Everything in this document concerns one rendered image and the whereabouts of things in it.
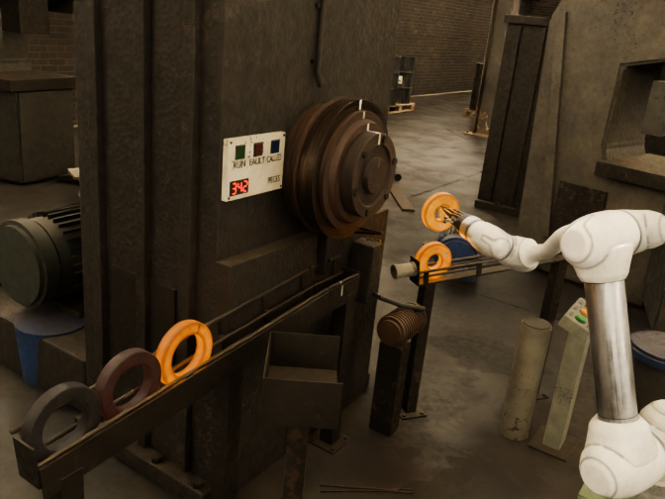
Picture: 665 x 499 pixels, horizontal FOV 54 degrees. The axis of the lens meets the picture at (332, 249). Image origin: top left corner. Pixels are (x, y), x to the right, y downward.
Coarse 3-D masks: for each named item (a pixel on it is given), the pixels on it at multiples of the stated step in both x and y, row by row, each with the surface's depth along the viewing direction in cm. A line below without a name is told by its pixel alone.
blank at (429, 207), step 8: (440, 192) 255; (432, 200) 252; (440, 200) 253; (448, 200) 255; (456, 200) 256; (424, 208) 254; (432, 208) 253; (456, 208) 257; (424, 216) 254; (432, 216) 255; (432, 224) 256; (440, 224) 258; (448, 224) 259
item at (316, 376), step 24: (288, 336) 190; (312, 336) 190; (336, 336) 190; (288, 360) 193; (312, 360) 193; (336, 360) 193; (264, 384) 166; (288, 384) 166; (312, 384) 166; (336, 384) 166; (264, 408) 168; (288, 408) 168; (312, 408) 168; (336, 408) 168; (288, 432) 185; (288, 456) 188; (288, 480) 191
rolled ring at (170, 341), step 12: (180, 324) 172; (192, 324) 173; (168, 336) 169; (180, 336) 171; (204, 336) 179; (168, 348) 168; (204, 348) 180; (168, 360) 169; (192, 360) 181; (204, 360) 182; (168, 372) 170; (180, 372) 178
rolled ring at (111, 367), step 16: (128, 352) 158; (144, 352) 161; (112, 368) 155; (144, 368) 166; (160, 368) 168; (96, 384) 155; (112, 384) 155; (144, 384) 167; (112, 400) 156; (112, 416) 158
